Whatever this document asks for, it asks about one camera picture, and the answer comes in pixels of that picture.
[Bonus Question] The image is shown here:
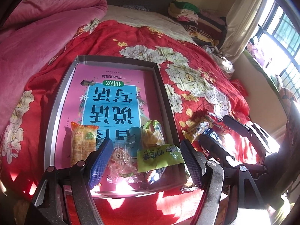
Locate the red candy packet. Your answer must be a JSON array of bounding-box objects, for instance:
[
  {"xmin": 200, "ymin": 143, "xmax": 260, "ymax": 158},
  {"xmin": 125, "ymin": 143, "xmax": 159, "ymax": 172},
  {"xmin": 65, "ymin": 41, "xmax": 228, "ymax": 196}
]
[{"xmin": 204, "ymin": 112, "xmax": 223, "ymax": 122}]

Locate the blue white wafer bar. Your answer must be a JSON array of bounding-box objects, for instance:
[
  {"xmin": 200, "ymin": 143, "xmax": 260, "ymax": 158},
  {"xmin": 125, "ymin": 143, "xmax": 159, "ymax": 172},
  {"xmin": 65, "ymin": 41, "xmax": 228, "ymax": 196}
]
[{"xmin": 145, "ymin": 167, "xmax": 166, "ymax": 185}]

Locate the pink and blue book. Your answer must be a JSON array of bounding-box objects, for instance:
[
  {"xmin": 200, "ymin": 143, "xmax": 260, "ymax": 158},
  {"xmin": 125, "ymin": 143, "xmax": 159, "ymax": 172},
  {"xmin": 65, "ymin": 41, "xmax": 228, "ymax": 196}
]
[{"xmin": 54, "ymin": 63, "xmax": 170, "ymax": 190}]

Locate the red plastic bag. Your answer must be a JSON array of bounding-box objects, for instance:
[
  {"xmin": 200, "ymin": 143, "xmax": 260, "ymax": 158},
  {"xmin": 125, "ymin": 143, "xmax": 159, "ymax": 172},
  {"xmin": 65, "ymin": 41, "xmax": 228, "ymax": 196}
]
[{"xmin": 230, "ymin": 79, "xmax": 249, "ymax": 97}]

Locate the pink plush blanket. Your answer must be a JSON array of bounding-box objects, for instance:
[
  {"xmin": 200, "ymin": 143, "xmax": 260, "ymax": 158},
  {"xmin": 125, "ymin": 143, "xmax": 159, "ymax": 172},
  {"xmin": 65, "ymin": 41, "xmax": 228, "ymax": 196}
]
[{"xmin": 1, "ymin": 0, "xmax": 107, "ymax": 131}]

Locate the window with metal bars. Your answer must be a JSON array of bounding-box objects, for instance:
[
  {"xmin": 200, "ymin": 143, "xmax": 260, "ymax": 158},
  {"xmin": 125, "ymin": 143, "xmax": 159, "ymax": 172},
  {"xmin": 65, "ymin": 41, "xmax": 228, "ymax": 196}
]
[{"xmin": 250, "ymin": 0, "xmax": 299, "ymax": 99}]

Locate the clear round pastry packet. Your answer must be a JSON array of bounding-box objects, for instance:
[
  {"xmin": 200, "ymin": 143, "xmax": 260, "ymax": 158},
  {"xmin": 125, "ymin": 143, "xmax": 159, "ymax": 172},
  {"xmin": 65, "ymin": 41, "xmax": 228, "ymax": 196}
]
[{"xmin": 107, "ymin": 142, "xmax": 141, "ymax": 184}]

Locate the clear meat floss cake packet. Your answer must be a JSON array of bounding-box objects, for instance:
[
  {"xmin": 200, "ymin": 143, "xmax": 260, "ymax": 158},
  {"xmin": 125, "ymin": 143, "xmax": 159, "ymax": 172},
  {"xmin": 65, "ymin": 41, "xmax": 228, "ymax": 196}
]
[{"xmin": 141, "ymin": 120, "xmax": 165, "ymax": 149}]

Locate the yellow candy packet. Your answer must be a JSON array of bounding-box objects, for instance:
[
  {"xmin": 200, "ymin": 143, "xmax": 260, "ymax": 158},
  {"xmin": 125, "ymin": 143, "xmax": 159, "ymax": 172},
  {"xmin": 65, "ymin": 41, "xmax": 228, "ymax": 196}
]
[{"xmin": 182, "ymin": 120, "xmax": 211, "ymax": 143}]

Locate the beige curtain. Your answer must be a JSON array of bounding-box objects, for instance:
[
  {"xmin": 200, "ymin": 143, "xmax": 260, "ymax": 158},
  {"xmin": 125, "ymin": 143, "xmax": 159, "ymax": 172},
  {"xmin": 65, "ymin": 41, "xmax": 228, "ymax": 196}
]
[{"xmin": 220, "ymin": 0, "xmax": 267, "ymax": 62}]

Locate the pile of folded clothes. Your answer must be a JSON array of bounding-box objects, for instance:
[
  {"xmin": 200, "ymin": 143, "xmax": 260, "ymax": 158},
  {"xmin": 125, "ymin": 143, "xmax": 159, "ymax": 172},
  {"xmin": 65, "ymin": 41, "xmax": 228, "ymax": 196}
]
[{"xmin": 168, "ymin": 1, "xmax": 227, "ymax": 49}]

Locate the red floral quilt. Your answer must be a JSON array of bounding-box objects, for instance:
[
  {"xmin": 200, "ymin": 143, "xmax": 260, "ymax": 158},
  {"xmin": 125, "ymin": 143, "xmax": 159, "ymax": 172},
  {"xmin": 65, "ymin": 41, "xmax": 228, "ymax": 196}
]
[{"xmin": 0, "ymin": 19, "xmax": 261, "ymax": 225}]

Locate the green milk stick snack packet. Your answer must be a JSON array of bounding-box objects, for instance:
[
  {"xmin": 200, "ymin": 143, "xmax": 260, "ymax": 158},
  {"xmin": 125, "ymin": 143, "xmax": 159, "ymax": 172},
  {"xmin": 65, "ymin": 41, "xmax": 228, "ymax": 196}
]
[{"xmin": 137, "ymin": 144, "xmax": 184, "ymax": 173}]

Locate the orange patterned cushion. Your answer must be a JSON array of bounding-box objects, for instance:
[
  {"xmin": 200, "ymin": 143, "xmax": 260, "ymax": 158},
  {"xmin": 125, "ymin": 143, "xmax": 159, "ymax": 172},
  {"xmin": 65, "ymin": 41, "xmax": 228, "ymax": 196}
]
[{"xmin": 279, "ymin": 87, "xmax": 297, "ymax": 112}]

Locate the orange long cracker packet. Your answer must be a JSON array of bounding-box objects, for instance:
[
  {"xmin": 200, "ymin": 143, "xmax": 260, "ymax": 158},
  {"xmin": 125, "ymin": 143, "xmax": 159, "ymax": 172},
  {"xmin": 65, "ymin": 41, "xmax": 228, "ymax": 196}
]
[{"xmin": 71, "ymin": 121, "xmax": 99, "ymax": 166}]

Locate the white grey cloth bundle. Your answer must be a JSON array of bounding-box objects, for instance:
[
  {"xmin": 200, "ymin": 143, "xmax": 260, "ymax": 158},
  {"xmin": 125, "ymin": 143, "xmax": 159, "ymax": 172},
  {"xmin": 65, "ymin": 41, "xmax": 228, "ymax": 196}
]
[{"xmin": 202, "ymin": 45, "xmax": 234, "ymax": 74}]

